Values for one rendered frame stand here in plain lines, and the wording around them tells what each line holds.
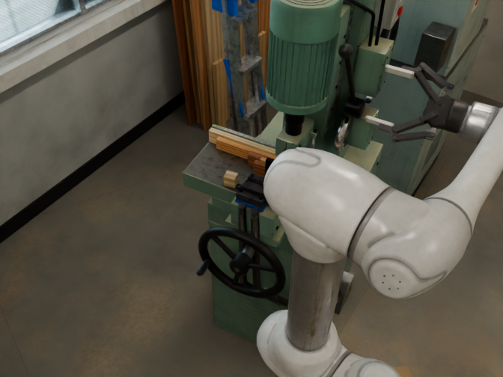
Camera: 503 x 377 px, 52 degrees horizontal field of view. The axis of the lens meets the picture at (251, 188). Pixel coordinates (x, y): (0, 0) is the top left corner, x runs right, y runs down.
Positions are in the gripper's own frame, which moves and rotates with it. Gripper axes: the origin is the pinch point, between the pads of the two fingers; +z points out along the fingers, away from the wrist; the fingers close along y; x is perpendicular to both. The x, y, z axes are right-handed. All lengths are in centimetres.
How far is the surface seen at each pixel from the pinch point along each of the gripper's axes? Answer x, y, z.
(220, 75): -142, 35, 110
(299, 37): 8.5, 4.8, 21.9
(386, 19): -18.8, 28.9, 8.9
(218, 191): -32, -34, 41
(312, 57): 2.7, 3.3, 18.7
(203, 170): -32, -30, 49
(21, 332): -78, -120, 118
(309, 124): -29.2, -5.0, 20.9
